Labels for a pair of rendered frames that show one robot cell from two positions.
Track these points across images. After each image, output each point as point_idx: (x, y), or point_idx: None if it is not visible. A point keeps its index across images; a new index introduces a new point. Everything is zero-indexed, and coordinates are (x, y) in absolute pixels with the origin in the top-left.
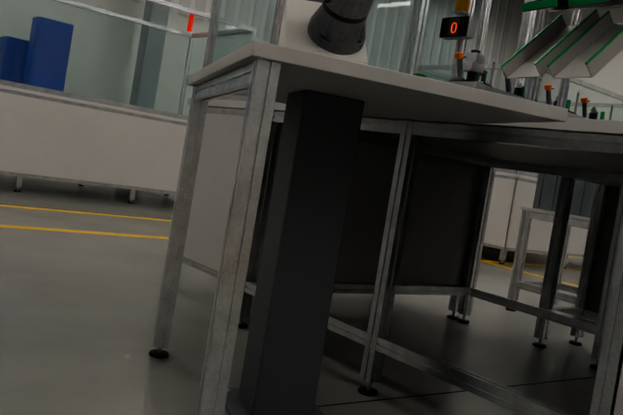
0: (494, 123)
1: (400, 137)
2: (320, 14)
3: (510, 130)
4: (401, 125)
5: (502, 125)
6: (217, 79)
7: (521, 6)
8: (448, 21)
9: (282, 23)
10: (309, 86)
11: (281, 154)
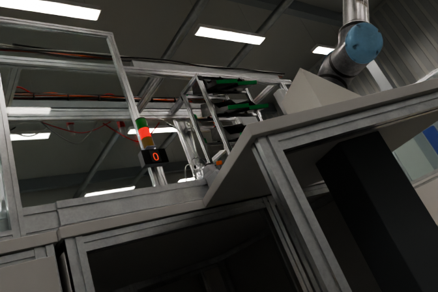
0: (316, 182)
1: (267, 210)
2: (339, 85)
3: (321, 185)
4: (263, 201)
5: (320, 182)
6: (397, 103)
7: (240, 133)
8: (148, 152)
9: (314, 86)
10: (397, 123)
11: (377, 189)
